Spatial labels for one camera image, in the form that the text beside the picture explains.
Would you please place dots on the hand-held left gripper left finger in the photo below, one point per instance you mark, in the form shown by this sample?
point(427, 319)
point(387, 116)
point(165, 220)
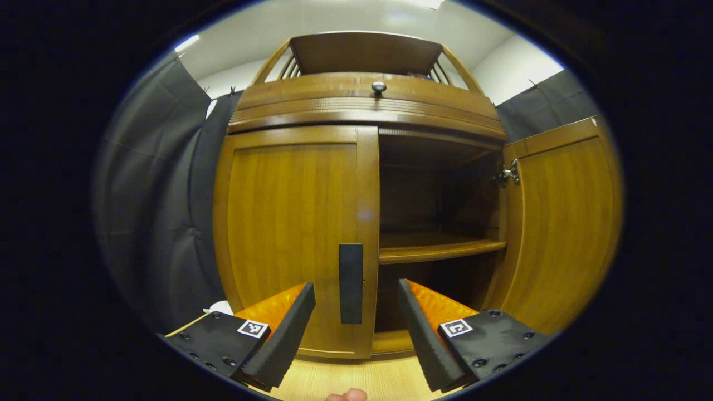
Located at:
point(284, 340)

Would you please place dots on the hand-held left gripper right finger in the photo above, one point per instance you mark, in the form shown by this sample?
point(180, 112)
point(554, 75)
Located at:
point(423, 340)

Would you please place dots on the wooden cabinet door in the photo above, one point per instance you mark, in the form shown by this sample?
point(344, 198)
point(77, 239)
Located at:
point(562, 234)
point(289, 223)

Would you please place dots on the wooden double-door shoe cabinet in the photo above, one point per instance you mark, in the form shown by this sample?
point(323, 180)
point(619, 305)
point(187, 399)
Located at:
point(362, 53)

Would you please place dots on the metal door hinge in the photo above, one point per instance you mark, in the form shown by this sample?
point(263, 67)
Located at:
point(509, 174)

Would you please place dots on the small white object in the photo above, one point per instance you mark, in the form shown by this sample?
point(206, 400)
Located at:
point(220, 307)

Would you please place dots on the wooden inner shelf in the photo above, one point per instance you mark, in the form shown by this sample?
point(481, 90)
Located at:
point(434, 249)

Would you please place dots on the black backdrop cloth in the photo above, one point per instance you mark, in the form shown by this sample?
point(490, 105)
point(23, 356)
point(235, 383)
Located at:
point(156, 195)

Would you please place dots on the wooden drawer with black knob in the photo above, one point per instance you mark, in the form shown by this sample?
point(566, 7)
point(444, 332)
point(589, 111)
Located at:
point(312, 94)

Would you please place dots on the small ceiling light panel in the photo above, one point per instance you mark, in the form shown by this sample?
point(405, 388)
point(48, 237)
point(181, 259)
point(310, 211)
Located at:
point(187, 43)

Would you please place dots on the large ceiling light panel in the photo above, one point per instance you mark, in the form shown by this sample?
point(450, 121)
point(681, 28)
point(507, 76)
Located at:
point(429, 3)

